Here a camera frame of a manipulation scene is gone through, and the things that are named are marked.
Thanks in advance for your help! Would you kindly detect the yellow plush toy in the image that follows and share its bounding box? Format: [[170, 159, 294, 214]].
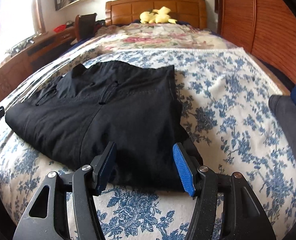
[[140, 7, 177, 24]]

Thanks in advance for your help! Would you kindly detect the window with wooden frame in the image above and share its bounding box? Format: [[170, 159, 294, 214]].
[[0, 0, 46, 63]]

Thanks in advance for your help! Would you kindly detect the wooden bed headboard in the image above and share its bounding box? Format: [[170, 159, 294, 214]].
[[105, 0, 208, 30]]

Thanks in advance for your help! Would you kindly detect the long wooden desk cabinet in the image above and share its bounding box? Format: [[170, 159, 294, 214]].
[[0, 27, 76, 102]]

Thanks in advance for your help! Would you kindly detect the black double-breasted coat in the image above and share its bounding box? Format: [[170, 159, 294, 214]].
[[5, 61, 202, 191]]

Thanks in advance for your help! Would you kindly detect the pink floral quilt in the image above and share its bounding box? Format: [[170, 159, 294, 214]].
[[88, 22, 238, 53]]

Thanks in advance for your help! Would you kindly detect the wooden louvered wardrobe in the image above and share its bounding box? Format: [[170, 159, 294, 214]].
[[217, 0, 296, 83]]

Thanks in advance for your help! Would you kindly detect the wooden chair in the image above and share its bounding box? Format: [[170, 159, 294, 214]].
[[74, 13, 97, 42]]

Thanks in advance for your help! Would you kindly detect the blue floral white bedspread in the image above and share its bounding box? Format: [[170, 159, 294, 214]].
[[0, 47, 296, 239]]

